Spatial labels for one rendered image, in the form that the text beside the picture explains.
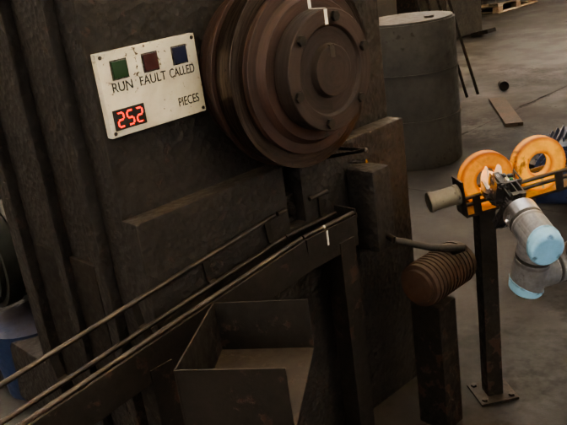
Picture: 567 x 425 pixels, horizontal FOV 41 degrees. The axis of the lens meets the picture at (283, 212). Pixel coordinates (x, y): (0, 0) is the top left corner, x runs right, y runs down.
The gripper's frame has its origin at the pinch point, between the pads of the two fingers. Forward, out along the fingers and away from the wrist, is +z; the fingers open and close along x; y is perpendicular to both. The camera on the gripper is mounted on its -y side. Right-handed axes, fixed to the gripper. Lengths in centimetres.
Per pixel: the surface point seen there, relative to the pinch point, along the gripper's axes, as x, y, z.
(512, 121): -146, -157, 261
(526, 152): -11.7, 5.1, 0.3
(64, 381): 114, 8, -53
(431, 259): 20.5, -14.7, -13.9
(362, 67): 37, 42, -4
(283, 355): 69, 7, -57
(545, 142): -17.3, 6.8, 0.9
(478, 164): 2.5, 4.3, 0.1
